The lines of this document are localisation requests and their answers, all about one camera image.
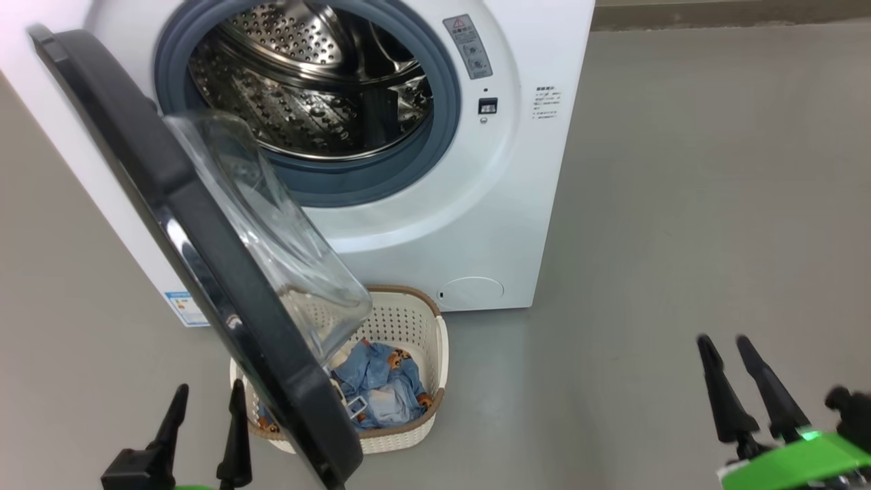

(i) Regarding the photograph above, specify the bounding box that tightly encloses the blue bear-print garment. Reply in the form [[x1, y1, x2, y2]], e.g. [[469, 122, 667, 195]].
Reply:
[[331, 340, 433, 431]]

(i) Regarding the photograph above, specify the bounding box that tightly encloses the cream perforated laundry basket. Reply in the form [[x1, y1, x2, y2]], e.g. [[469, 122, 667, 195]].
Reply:
[[229, 284, 449, 455]]

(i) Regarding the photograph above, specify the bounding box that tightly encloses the blue energy label sticker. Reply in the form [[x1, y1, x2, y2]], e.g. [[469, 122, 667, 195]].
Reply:
[[164, 291, 210, 328]]

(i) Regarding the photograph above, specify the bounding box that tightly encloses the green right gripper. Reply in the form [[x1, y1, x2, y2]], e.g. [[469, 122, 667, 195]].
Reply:
[[696, 333, 871, 490]]

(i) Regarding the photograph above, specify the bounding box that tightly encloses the black round glass washer door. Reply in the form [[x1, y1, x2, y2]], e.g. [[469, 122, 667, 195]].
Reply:
[[29, 24, 374, 490]]

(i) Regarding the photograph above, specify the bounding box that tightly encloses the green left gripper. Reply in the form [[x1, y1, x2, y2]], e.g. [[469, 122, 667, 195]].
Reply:
[[102, 379, 253, 490]]

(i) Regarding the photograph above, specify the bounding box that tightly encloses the white front-load washing machine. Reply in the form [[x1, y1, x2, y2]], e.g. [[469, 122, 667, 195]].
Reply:
[[0, 0, 596, 329]]

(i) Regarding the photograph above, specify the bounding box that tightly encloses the small printed text label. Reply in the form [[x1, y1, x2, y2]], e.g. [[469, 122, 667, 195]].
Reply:
[[533, 85, 563, 122]]

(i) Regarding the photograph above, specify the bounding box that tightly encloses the grey warning label sticker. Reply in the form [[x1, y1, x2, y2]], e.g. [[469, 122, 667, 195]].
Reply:
[[443, 14, 493, 80]]

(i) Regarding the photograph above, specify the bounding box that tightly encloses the round white filter cover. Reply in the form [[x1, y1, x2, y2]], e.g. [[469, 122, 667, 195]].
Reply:
[[437, 276, 505, 308]]

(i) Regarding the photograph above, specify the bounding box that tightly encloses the grey rubber door gasket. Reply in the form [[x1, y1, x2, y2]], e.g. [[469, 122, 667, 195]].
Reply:
[[154, 0, 462, 208]]

